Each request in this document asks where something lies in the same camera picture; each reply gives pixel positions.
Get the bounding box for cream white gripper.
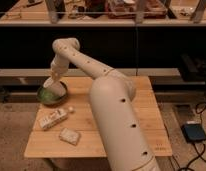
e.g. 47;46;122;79
51;58;68;81

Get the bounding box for white ceramic cup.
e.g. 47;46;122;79
43;77;66;96

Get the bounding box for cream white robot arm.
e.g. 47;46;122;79
51;38;160;171

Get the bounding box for green ceramic bowl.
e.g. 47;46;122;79
37;86;67;106

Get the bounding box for long wooden shelf bench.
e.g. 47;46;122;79
0;68;182;86

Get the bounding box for light wooden table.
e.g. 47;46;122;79
24;76;172;158

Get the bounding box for white rectangular sponge block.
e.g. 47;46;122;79
59;128;81;145

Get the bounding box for blue foot pedal box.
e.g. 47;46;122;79
181;124;206;143

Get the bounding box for black floor cable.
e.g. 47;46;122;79
172;87;206;171

